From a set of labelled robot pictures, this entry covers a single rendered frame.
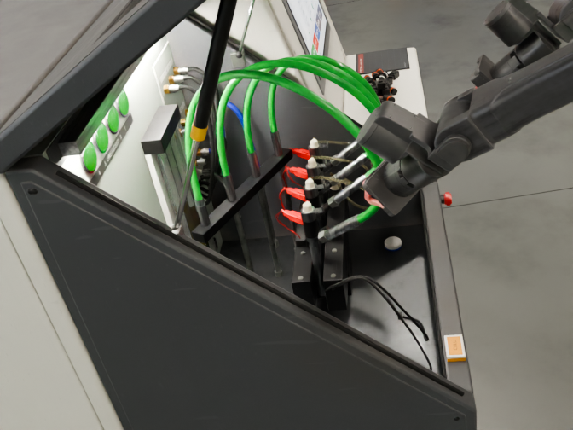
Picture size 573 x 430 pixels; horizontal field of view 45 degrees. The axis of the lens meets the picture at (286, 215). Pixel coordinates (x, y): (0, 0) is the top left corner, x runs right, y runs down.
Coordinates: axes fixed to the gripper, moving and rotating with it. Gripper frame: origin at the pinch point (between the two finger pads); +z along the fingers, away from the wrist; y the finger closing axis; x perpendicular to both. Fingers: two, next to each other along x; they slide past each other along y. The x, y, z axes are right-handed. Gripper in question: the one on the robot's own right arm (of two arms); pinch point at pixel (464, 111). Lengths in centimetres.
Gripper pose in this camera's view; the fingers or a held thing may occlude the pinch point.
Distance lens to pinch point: 133.7
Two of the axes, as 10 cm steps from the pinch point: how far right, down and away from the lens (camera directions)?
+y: -7.6, -6.3, -1.5
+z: -5.5, 5.1, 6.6
